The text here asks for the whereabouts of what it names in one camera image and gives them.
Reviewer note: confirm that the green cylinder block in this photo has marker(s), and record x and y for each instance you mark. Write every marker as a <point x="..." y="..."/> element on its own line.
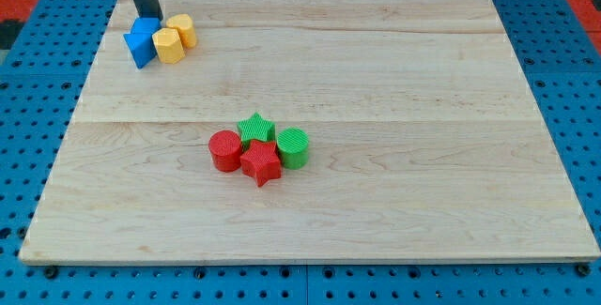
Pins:
<point x="293" y="146"/>

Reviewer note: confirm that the green star block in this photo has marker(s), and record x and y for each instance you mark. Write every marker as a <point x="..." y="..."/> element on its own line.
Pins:
<point x="255" y="128"/>

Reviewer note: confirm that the red star block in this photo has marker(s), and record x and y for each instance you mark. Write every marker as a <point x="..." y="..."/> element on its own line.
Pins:
<point x="261" y="162"/>

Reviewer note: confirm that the red cylinder block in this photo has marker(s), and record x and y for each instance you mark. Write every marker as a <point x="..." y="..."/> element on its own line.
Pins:
<point x="225" y="149"/>

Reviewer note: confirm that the wooden board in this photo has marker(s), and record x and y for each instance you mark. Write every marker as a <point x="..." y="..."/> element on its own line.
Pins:
<point x="426" y="145"/>

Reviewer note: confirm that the yellow hexagonal block front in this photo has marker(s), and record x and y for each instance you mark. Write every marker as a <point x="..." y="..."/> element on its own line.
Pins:
<point x="168" y="45"/>

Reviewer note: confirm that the yellow hexagonal block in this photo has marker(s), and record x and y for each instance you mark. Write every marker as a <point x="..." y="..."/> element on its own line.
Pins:
<point x="183" y="23"/>
<point x="168" y="45"/>

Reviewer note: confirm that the yellow hexagonal block rear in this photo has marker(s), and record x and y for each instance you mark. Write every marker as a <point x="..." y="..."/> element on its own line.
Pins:
<point x="183" y="23"/>

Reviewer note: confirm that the blue triangular block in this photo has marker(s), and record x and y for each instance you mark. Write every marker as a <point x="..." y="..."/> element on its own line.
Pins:
<point x="141" y="47"/>

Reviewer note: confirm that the blue cube block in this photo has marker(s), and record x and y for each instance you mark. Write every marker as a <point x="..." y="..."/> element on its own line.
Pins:
<point x="143" y="25"/>

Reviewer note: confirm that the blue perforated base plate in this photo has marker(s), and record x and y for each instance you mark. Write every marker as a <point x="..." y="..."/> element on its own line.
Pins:
<point x="45" y="71"/>

